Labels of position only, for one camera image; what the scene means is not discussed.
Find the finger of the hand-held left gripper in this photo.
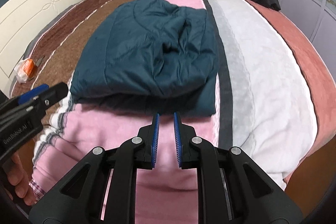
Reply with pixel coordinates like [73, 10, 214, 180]
[18, 84, 50, 105]
[33, 82, 69, 109]

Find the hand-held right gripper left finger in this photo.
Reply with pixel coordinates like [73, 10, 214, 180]
[28, 113, 160, 224]

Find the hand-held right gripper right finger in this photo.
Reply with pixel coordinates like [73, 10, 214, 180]
[173, 112, 302, 224]

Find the teal padded jacket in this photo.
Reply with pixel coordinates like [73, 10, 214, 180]
[69, 0, 220, 117]

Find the person's left hand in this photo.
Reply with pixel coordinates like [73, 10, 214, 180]
[5, 154, 37, 207]

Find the plastic bag with orange packet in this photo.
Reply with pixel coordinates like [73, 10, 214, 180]
[13, 58, 37, 83]

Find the person's plaid clothing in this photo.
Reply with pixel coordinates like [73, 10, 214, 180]
[28, 179, 47, 199]

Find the cream bed headboard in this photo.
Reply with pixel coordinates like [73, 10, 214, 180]
[0, 0, 97, 98]

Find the striped fleece blanket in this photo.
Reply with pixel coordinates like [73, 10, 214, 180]
[10, 0, 336, 224]

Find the white wardrobe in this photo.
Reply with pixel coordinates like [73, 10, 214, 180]
[278, 0, 336, 56]

